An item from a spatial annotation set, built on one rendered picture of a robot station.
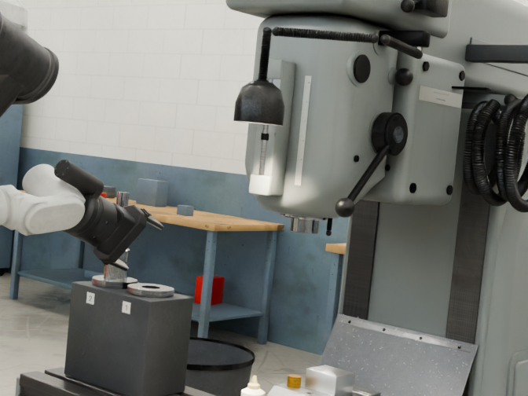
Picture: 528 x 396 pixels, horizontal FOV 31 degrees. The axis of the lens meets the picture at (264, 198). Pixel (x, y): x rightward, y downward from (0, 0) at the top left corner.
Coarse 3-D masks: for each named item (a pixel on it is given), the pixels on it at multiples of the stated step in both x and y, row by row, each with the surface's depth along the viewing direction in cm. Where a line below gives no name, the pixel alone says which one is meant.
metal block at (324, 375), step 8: (312, 368) 153; (320, 368) 154; (328, 368) 154; (336, 368) 155; (312, 376) 152; (320, 376) 151; (328, 376) 150; (336, 376) 149; (344, 376) 151; (352, 376) 153; (312, 384) 152; (320, 384) 151; (328, 384) 150; (336, 384) 149; (344, 384) 151; (352, 384) 153; (328, 392) 150; (336, 392) 150; (344, 392) 151; (352, 392) 153
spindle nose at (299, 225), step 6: (294, 222) 155; (300, 222) 155; (306, 222) 155; (312, 222) 155; (318, 222) 156; (294, 228) 155; (300, 228) 155; (306, 228) 155; (312, 228) 155; (318, 228) 156
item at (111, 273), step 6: (120, 258) 185; (126, 258) 186; (108, 264) 186; (126, 264) 187; (108, 270) 186; (114, 270) 185; (120, 270) 186; (126, 270) 187; (108, 276) 186; (114, 276) 185; (120, 276) 186; (126, 276) 187
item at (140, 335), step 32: (96, 288) 182; (128, 288) 180; (160, 288) 181; (96, 320) 182; (128, 320) 177; (160, 320) 176; (96, 352) 182; (128, 352) 177; (160, 352) 177; (96, 384) 182; (128, 384) 176; (160, 384) 178
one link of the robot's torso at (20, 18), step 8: (0, 0) 149; (8, 0) 151; (16, 0) 154; (0, 8) 149; (8, 8) 150; (16, 8) 152; (24, 8) 153; (8, 16) 150; (16, 16) 151; (24, 16) 153; (16, 24) 151; (24, 24) 153
